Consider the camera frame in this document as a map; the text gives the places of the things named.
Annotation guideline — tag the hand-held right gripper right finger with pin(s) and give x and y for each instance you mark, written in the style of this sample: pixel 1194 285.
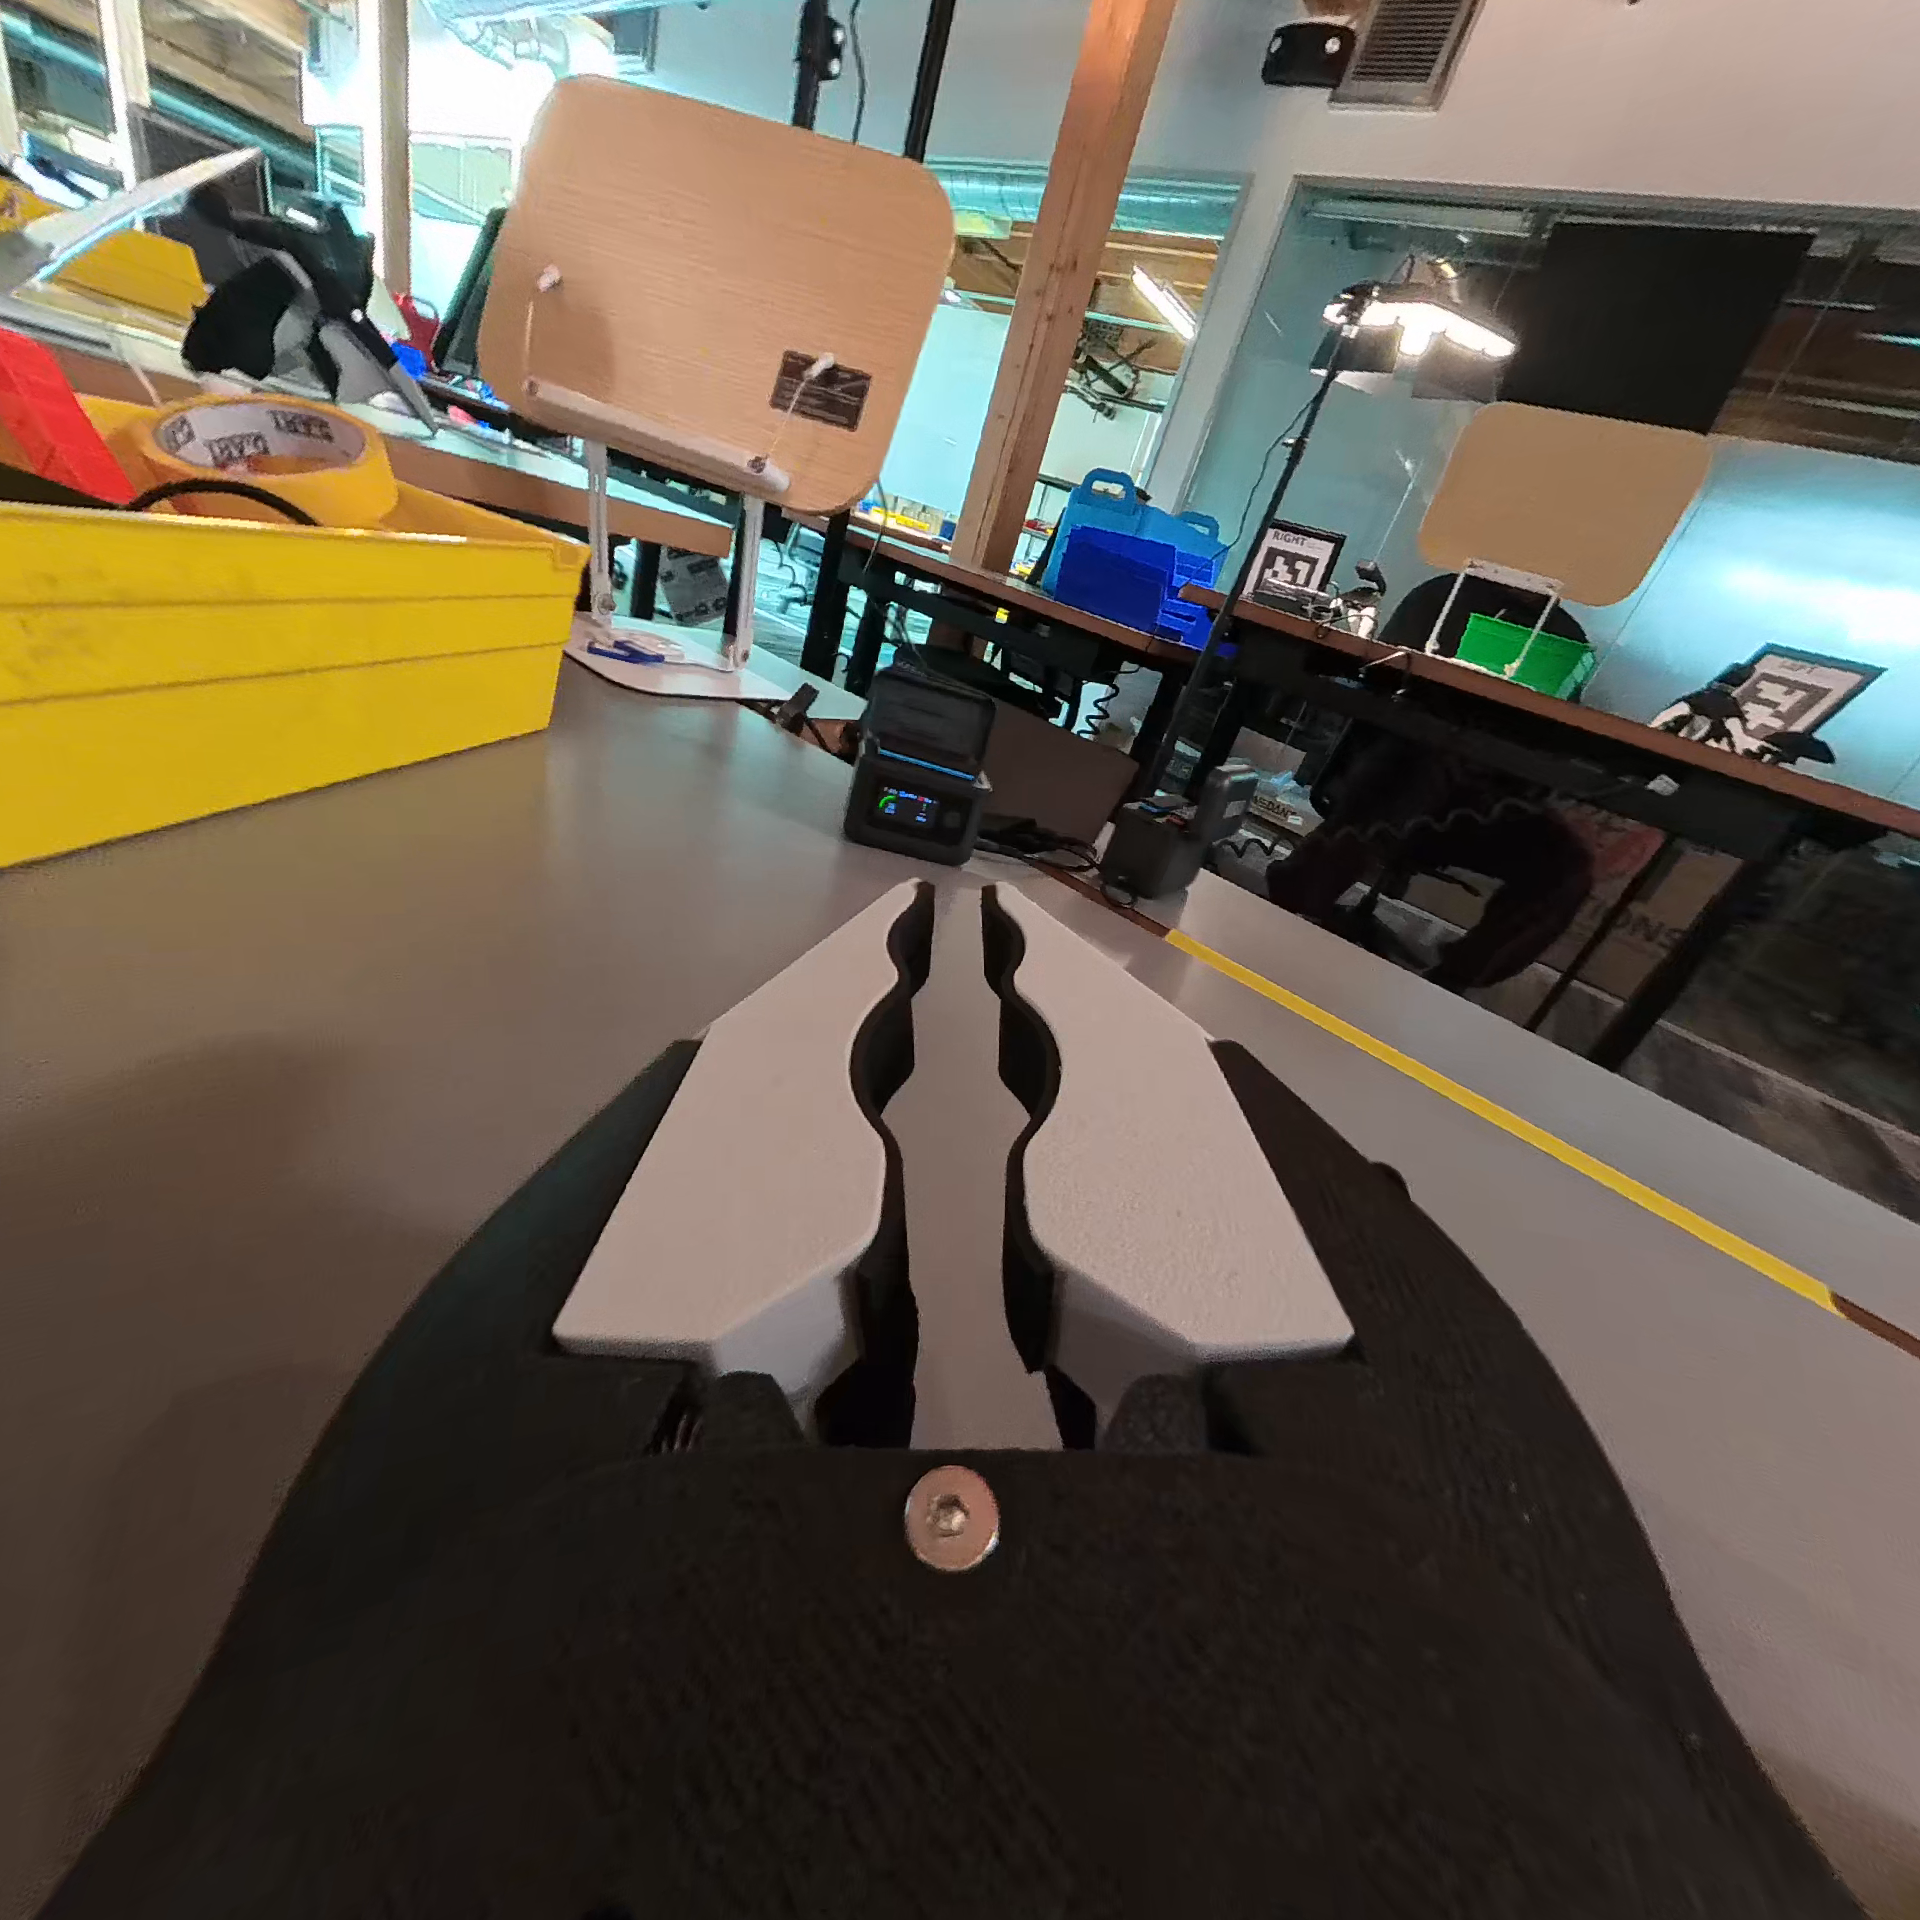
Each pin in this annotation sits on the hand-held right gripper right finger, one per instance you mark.
pixel 1185 1200

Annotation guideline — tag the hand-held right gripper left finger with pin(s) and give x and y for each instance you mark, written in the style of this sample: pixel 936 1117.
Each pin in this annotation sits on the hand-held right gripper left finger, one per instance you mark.
pixel 721 1200

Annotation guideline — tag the yellow plastic bin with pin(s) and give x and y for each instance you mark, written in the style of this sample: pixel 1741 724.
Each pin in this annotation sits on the yellow plastic bin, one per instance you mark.
pixel 271 676

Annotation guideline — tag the yellow tape roll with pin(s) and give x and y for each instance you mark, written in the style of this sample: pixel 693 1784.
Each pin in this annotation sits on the yellow tape roll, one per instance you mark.
pixel 271 450

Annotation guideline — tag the spare hand-held gripper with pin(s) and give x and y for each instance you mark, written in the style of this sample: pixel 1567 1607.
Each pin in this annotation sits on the spare hand-held gripper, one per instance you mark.
pixel 1792 697
pixel 1298 564
pixel 271 301

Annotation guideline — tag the yellow tape line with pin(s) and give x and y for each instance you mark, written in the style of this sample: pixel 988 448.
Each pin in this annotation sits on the yellow tape line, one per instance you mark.
pixel 1501 1125

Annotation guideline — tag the black battery charger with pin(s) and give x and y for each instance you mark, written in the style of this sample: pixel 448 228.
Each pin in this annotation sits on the black battery charger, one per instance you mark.
pixel 1162 839

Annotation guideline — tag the black office chair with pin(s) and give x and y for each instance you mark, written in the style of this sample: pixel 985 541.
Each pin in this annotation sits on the black office chair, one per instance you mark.
pixel 1441 839

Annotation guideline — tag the black power box with display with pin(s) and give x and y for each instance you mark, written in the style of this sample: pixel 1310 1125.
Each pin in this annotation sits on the black power box with display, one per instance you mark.
pixel 914 781

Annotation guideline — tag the small green plastic bin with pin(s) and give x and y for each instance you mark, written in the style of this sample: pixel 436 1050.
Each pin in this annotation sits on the small green plastic bin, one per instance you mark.
pixel 1522 653

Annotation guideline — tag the blue plastic crate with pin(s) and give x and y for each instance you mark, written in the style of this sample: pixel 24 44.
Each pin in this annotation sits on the blue plastic crate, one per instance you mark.
pixel 1125 557

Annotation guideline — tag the wooden board stand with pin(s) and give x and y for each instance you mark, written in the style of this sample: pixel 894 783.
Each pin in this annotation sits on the wooden board stand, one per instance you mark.
pixel 136 212
pixel 1560 495
pixel 721 285

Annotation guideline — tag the studio light on stand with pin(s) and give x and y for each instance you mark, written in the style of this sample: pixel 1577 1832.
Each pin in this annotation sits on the studio light on stand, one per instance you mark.
pixel 1410 322

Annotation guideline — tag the wooden pillar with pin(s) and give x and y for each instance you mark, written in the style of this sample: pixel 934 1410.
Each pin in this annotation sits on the wooden pillar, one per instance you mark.
pixel 1066 301

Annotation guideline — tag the red plastic box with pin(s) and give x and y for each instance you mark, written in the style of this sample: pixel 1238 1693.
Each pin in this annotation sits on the red plastic box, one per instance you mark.
pixel 53 422

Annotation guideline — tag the black ceiling speaker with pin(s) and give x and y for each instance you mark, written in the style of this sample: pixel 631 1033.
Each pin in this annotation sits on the black ceiling speaker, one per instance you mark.
pixel 1309 54

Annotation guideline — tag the black wall panel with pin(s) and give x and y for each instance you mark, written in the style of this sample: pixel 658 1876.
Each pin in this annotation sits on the black wall panel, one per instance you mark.
pixel 1652 322

